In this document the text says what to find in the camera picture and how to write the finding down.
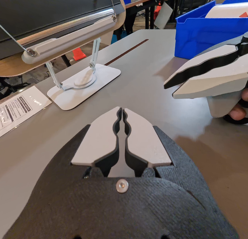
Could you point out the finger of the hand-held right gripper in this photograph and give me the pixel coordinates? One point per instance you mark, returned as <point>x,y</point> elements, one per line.
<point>219,84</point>
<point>209,57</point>

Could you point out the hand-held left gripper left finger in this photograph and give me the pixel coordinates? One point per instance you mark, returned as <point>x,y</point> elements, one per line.
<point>96,142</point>

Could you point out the orange traffic cone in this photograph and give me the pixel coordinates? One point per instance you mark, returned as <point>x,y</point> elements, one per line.
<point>157,12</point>
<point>79,55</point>

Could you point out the person's right hand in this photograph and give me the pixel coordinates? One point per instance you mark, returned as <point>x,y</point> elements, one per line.
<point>238,112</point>

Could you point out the white flat board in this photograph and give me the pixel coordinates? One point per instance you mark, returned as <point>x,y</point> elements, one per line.
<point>163,15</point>

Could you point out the white metal board stand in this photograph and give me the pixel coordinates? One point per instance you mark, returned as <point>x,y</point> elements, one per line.
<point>100,76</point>

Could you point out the blue plastic bin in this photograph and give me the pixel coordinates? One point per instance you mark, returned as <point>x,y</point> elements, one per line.
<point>234,0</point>
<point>203,36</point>

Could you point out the white rounded container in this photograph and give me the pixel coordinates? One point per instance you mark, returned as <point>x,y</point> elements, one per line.
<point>222,10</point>

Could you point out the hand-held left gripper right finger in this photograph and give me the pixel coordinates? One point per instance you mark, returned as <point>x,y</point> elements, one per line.
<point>147,144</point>

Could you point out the printed paper sheet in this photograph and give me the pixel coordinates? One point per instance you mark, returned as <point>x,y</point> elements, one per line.
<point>29,101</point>

